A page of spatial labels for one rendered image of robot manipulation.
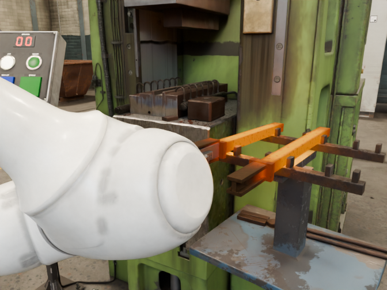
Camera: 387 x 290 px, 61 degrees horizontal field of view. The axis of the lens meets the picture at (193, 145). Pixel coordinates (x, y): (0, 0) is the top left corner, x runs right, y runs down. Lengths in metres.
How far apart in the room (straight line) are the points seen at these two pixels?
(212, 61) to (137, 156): 1.33
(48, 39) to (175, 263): 0.94
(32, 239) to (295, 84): 0.89
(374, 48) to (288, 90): 5.11
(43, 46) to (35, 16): 9.36
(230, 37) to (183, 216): 1.31
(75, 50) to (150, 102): 9.17
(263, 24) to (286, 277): 0.71
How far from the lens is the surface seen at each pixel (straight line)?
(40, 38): 1.39
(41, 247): 0.38
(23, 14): 10.52
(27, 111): 0.26
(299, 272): 0.81
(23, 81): 1.33
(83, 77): 7.77
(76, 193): 0.25
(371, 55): 6.18
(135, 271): 1.42
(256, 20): 1.09
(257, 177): 0.59
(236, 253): 0.84
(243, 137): 0.76
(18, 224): 0.38
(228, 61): 1.51
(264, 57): 1.10
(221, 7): 1.38
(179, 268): 1.26
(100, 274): 1.92
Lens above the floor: 1.14
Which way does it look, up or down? 17 degrees down
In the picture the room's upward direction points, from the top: straight up
